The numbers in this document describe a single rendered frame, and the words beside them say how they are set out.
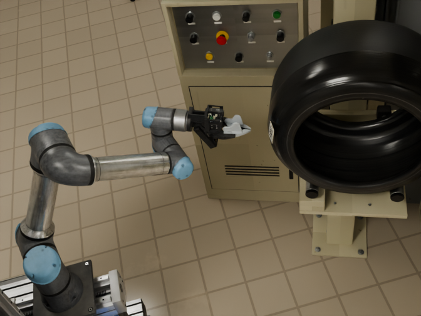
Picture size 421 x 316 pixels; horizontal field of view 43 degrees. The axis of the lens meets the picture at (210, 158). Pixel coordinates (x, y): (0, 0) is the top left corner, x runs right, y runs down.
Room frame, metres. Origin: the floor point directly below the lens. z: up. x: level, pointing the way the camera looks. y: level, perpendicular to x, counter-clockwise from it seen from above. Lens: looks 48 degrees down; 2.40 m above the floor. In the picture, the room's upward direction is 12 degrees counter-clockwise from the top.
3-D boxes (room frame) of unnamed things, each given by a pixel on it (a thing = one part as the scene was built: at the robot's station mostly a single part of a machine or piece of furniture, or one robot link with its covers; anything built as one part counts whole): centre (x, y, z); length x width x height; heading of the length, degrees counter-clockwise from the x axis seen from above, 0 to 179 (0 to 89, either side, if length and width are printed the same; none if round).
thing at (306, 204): (1.26, -0.37, 0.83); 0.36 x 0.09 x 0.06; 162
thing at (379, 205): (1.22, -0.50, 0.80); 0.37 x 0.36 x 0.02; 72
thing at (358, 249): (1.47, -0.56, 0.01); 0.27 x 0.27 x 0.02; 72
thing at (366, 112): (1.39, -0.56, 0.90); 0.40 x 0.03 x 0.10; 72
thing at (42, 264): (1.04, 0.63, 0.88); 0.13 x 0.12 x 0.14; 20
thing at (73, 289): (1.03, 0.62, 0.77); 0.15 x 0.15 x 0.10
